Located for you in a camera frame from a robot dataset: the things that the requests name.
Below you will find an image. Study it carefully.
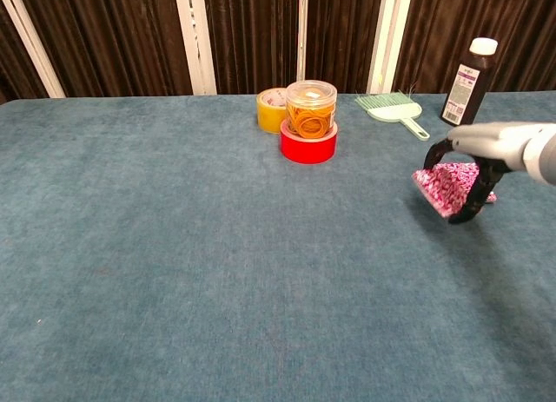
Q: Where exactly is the dark brown curtain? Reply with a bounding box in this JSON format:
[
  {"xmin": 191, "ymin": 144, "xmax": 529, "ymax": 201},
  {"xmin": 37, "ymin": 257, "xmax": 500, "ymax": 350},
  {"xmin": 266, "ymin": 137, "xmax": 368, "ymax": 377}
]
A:
[{"xmin": 0, "ymin": 0, "xmax": 556, "ymax": 106}]

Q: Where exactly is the red tape roll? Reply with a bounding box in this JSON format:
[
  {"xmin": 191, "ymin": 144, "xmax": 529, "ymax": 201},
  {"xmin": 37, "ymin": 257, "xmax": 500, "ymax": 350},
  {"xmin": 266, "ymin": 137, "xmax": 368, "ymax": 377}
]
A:
[{"xmin": 279, "ymin": 118, "xmax": 339, "ymax": 165}]

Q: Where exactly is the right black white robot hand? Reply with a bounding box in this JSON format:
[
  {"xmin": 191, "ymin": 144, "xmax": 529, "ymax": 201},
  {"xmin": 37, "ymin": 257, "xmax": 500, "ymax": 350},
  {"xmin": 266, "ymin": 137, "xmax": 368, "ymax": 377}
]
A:
[{"xmin": 423, "ymin": 122, "xmax": 544, "ymax": 225}]

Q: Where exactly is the brown bottle white cap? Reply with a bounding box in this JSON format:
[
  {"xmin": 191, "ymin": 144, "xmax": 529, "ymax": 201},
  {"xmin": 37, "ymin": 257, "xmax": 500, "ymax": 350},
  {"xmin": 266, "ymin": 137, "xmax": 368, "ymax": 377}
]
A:
[{"xmin": 440, "ymin": 37, "xmax": 500, "ymax": 128}]

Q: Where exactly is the white frame post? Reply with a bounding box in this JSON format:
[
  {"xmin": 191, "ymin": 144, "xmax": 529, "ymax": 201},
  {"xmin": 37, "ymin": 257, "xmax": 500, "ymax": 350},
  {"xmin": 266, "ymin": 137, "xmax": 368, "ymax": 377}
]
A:
[
  {"xmin": 296, "ymin": 0, "xmax": 309, "ymax": 95},
  {"xmin": 367, "ymin": 0, "xmax": 414, "ymax": 95},
  {"xmin": 173, "ymin": 0, "xmax": 217, "ymax": 96},
  {"xmin": 0, "ymin": 0, "xmax": 66, "ymax": 99}
]

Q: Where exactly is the pink patterned card deck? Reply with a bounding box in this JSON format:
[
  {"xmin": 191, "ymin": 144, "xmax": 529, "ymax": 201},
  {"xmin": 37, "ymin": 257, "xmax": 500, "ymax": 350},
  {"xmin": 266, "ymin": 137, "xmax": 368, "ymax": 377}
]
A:
[{"xmin": 411, "ymin": 161, "xmax": 481, "ymax": 220}]

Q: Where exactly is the blue table cloth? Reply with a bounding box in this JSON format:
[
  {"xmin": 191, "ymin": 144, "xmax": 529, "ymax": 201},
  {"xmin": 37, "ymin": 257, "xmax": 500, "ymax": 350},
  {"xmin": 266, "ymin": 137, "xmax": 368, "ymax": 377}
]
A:
[{"xmin": 0, "ymin": 91, "xmax": 556, "ymax": 402}]

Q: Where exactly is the yellow tape roll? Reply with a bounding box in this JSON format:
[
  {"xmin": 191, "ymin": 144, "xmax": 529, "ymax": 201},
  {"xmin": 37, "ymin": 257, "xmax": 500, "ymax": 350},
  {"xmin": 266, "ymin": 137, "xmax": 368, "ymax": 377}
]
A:
[{"xmin": 255, "ymin": 88, "xmax": 288, "ymax": 135}]

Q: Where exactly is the clear jar of rubber bands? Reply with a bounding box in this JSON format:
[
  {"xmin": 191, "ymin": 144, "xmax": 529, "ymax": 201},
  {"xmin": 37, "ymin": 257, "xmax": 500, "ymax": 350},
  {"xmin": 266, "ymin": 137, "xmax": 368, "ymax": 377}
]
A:
[{"xmin": 285, "ymin": 79, "xmax": 339, "ymax": 139}]

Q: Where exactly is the light green hand brush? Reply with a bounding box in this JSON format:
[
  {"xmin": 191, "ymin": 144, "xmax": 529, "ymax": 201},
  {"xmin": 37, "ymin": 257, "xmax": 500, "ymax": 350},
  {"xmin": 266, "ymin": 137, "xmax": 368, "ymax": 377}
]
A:
[{"xmin": 354, "ymin": 91, "xmax": 431, "ymax": 142}]

